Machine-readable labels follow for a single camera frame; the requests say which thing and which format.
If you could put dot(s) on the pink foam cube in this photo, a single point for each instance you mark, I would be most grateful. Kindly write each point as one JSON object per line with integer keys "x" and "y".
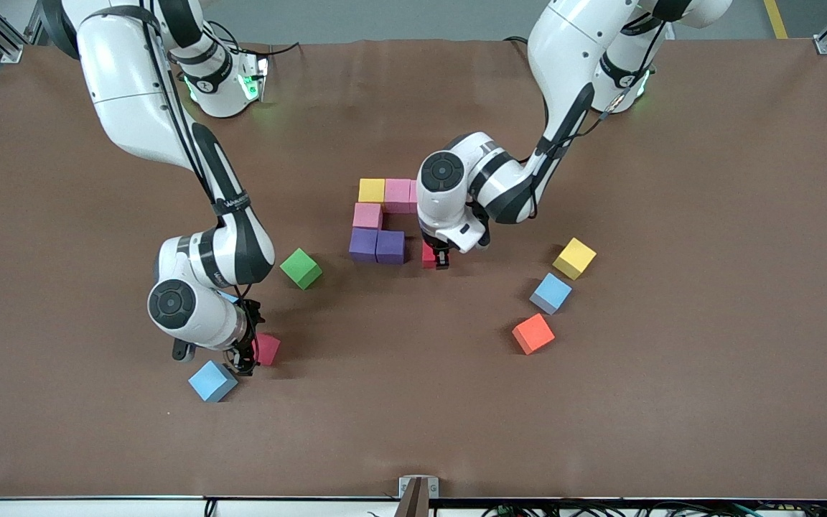
{"x": 414, "y": 195}
{"x": 367, "y": 215}
{"x": 397, "y": 196}

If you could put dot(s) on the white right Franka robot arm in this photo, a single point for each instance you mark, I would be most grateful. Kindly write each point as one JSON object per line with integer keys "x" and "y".
{"x": 133, "y": 93}

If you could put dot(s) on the white table edge rail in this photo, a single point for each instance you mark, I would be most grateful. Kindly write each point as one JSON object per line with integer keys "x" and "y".
{"x": 97, "y": 508}

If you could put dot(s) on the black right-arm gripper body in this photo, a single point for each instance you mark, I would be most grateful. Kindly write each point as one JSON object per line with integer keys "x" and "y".
{"x": 249, "y": 337}

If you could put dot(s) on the yellow foam cube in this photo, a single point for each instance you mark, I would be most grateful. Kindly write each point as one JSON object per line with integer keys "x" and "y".
{"x": 574, "y": 258}
{"x": 372, "y": 190}

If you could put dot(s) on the green foam cube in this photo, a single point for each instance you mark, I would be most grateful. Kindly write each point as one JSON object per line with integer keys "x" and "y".
{"x": 301, "y": 268}

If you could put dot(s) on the purple foam cube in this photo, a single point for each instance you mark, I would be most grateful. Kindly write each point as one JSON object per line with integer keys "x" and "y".
{"x": 390, "y": 247}
{"x": 362, "y": 245}

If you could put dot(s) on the blue foam cube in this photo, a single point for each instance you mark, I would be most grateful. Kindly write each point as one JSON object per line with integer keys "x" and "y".
{"x": 211, "y": 380}
{"x": 550, "y": 293}
{"x": 228, "y": 294}

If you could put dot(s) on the orange foam cube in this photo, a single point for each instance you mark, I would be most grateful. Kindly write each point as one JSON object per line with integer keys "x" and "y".
{"x": 533, "y": 334}

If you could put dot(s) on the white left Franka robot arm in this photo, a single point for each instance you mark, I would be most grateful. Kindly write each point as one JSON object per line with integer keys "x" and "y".
{"x": 571, "y": 50}

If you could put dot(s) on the brown table cover sheet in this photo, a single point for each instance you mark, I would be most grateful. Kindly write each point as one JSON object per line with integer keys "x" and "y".
{"x": 413, "y": 402}

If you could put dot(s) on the red foam cube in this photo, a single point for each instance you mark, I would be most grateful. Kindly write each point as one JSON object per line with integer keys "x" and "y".
{"x": 428, "y": 255}
{"x": 271, "y": 350}

